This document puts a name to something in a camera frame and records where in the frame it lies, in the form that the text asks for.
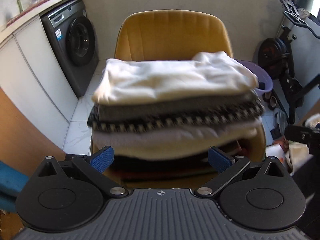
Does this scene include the cream knit cardigan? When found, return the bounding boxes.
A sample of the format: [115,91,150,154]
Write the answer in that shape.
[92,51,258,106]

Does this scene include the wooden basket of clothes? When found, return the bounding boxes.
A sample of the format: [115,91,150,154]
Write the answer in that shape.
[89,9,267,189]

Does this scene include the pale folded garment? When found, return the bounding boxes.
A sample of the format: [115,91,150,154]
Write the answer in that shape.
[92,118,262,160]

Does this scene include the brown sandals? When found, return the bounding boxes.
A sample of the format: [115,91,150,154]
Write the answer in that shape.
[263,91,277,110]

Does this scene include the grey folded sweater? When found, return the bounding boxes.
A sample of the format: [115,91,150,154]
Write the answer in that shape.
[94,90,259,121]

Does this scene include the black white patterned knit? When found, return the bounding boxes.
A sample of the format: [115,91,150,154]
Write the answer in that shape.
[87,99,265,133]

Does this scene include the purple plastic basin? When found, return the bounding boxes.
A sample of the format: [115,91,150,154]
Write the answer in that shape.
[237,60,273,96]

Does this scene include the exercise bike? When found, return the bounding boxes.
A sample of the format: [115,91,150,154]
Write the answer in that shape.
[257,0,320,126]

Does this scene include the white cabinet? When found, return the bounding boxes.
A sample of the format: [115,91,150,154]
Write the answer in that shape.
[1,16,78,148]

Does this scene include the grey washing machine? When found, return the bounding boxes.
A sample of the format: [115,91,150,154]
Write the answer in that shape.
[41,0,99,98]

